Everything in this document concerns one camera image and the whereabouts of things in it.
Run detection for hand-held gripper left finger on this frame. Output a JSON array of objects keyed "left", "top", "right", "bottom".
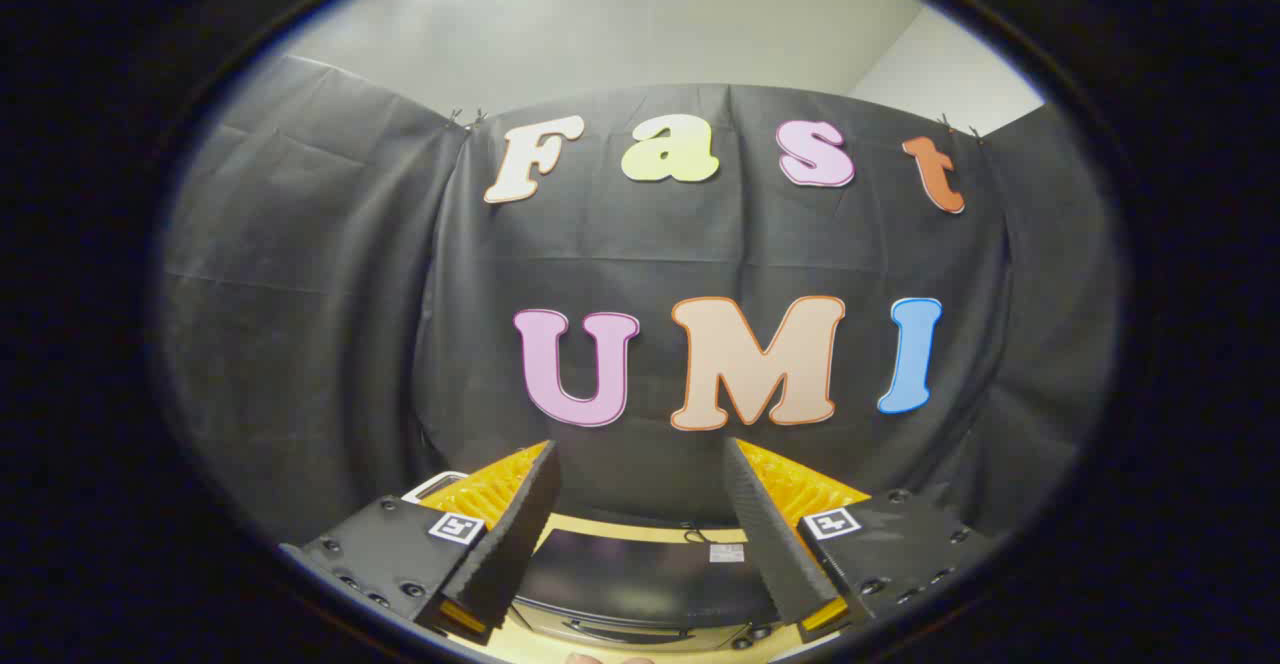
[{"left": 280, "top": 439, "right": 563, "bottom": 645}]

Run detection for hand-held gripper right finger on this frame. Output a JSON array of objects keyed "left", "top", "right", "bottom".
[{"left": 722, "top": 436, "right": 1001, "bottom": 643}]

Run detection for black toaster oven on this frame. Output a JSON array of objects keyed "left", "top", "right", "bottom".
[{"left": 505, "top": 516, "right": 851, "bottom": 655}]

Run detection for white slot toaster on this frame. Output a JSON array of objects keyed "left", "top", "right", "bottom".
[{"left": 402, "top": 470, "right": 469, "bottom": 505}]

